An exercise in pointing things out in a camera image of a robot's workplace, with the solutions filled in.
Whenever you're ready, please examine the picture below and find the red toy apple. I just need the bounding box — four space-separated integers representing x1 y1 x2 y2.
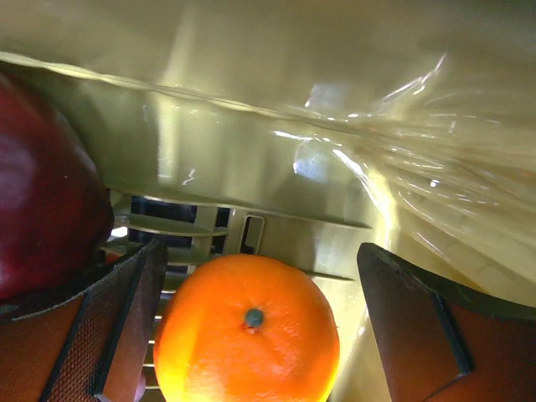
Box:
1 75 113 300

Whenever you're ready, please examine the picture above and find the olive green plastic bin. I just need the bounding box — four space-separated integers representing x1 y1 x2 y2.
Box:
1 1 535 401

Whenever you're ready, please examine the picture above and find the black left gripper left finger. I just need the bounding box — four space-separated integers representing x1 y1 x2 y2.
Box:
1 240 168 401

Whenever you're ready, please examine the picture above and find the orange toy tangerine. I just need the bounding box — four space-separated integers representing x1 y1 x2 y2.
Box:
153 254 340 401

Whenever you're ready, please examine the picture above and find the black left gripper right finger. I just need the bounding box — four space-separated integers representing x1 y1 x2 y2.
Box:
357 243 535 401

